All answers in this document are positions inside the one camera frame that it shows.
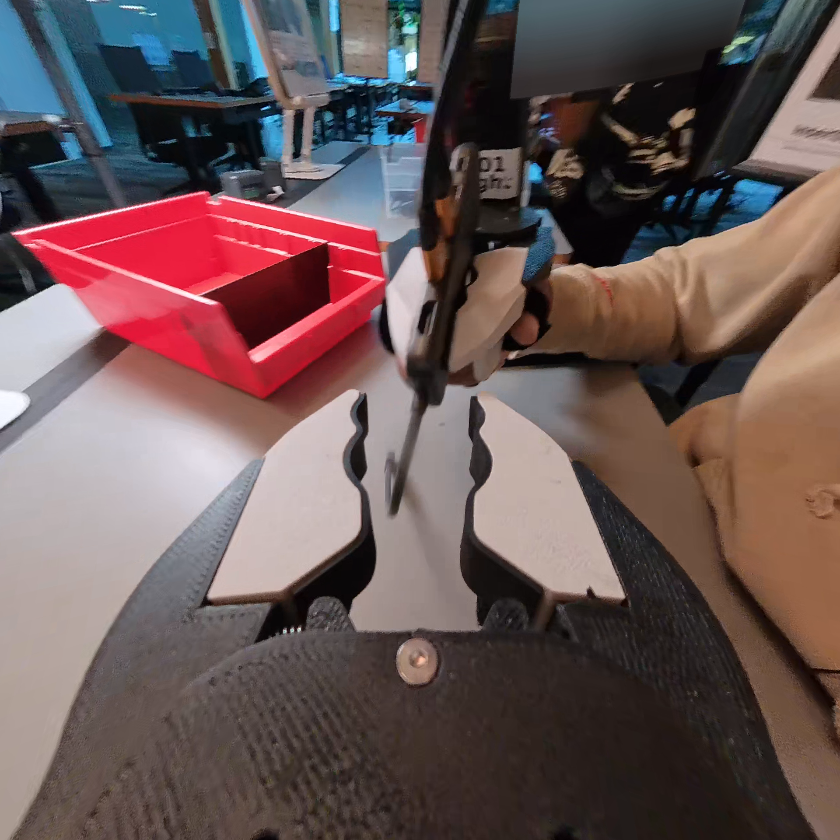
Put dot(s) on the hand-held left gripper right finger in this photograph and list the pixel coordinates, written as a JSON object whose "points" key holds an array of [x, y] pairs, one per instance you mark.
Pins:
{"points": [[544, 525]]}

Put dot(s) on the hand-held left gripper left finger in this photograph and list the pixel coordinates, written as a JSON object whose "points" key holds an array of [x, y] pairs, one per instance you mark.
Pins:
{"points": [[295, 518]]}

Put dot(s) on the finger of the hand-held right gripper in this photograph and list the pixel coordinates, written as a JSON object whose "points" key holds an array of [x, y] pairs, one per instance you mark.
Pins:
{"points": [[492, 302], [403, 295]]}

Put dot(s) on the red storage bin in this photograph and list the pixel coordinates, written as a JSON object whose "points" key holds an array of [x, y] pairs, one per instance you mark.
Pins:
{"points": [[131, 289]]}

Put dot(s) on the clear plastic container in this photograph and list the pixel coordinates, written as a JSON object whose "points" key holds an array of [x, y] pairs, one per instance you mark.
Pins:
{"points": [[401, 177]]}

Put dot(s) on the black bin divider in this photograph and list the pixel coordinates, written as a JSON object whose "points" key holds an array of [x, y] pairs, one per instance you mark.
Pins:
{"points": [[275, 302]]}

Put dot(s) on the white document stand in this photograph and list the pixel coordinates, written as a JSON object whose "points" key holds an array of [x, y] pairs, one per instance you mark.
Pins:
{"points": [[315, 170]]}

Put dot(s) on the small grey device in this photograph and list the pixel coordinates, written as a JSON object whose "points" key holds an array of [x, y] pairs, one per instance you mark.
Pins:
{"points": [[246, 180]]}

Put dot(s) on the printed instruction sheet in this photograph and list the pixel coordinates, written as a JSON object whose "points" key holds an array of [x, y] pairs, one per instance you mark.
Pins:
{"points": [[295, 65]]}

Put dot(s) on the wooden background desk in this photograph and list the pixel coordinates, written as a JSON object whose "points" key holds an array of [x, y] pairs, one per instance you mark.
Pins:
{"points": [[197, 100]]}

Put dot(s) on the white flat object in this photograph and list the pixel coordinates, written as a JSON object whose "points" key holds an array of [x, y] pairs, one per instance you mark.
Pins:
{"points": [[10, 410]]}

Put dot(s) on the white framed sign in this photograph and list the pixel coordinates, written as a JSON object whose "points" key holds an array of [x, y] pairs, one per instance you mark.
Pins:
{"points": [[807, 98]]}

